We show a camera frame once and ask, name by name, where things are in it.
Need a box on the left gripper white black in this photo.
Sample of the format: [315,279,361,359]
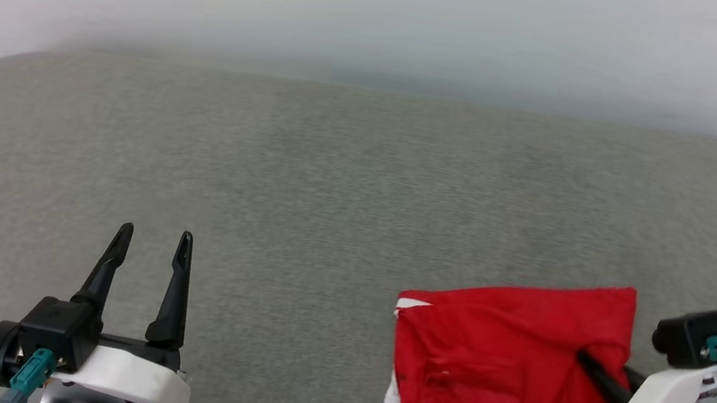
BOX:
[55,215,217,403]

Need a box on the red shirt with white trim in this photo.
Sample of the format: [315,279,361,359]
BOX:
[380,253,646,403]

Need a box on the grey fabric sofa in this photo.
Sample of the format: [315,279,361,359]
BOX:
[0,31,717,403]

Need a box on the teal plug left camera cable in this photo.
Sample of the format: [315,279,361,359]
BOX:
[0,342,60,403]

